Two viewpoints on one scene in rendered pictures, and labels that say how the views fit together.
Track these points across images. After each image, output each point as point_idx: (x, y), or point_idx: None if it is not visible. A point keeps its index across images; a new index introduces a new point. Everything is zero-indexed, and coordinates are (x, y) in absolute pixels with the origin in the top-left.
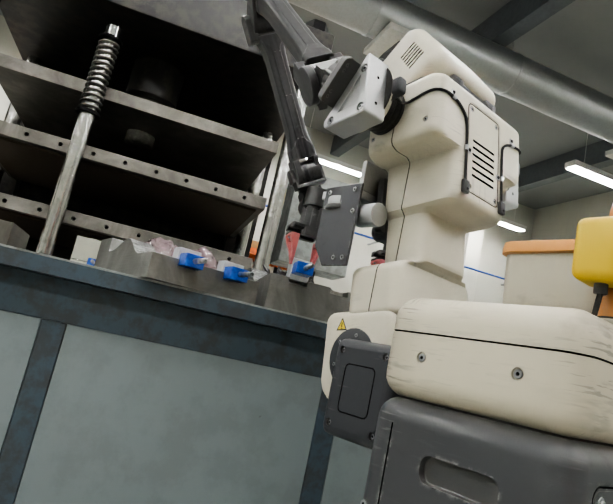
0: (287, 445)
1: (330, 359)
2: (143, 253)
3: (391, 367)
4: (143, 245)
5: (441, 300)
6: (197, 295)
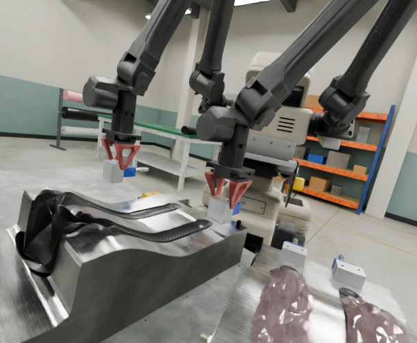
0: None
1: (271, 243)
2: (400, 310)
3: (308, 229)
4: (411, 333)
5: (309, 207)
6: None
